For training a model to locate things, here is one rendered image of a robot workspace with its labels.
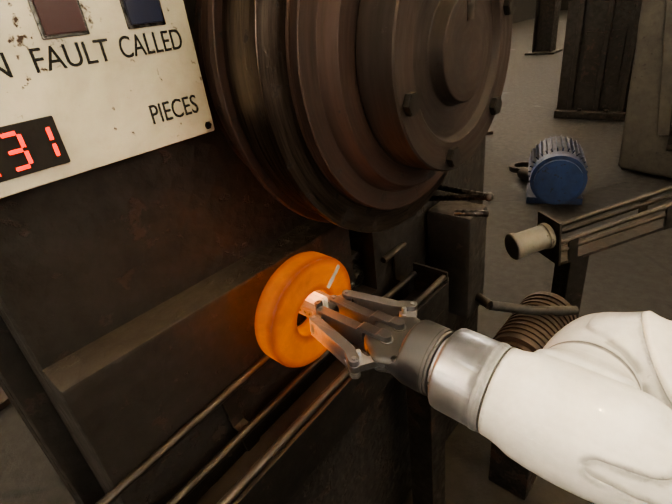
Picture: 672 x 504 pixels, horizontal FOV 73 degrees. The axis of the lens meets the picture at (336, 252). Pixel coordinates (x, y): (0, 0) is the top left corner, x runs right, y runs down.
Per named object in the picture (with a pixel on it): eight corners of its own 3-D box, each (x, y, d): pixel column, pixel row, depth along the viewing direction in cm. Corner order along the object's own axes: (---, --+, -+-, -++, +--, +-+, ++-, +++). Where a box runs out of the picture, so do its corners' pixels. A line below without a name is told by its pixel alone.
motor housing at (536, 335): (477, 485, 122) (486, 329, 96) (510, 430, 136) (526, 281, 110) (526, 513, 114) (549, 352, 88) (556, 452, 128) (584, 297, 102)
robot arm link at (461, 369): (510, 393, 49) (460, 369, 53) (520, 328, 44) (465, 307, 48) (472, 452, 43) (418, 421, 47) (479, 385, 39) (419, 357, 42)
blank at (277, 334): (302, 367, 66) (319, 377, 64) (232, 345, 54) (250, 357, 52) (348, 272, 68) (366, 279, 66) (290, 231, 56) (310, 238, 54)
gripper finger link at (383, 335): (395, 358, 51) (389, 365, 50) (321, 323, 58) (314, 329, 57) (395, 331, 49) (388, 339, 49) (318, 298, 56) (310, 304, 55)
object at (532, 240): (504, 252, 104) (503, 230, 101) (539, 241, 105) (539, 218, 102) (519, 264, 98) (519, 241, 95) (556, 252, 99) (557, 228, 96)
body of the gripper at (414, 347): (422, 415, 46) (352, 376, 52) (461, 367, 52) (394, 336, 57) (423, 362, 43) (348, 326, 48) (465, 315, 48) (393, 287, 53)
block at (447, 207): (424, 305, 102) (421, 208, 91) (441, 288, 107) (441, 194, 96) (468, 321, 95) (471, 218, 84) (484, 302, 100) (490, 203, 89)
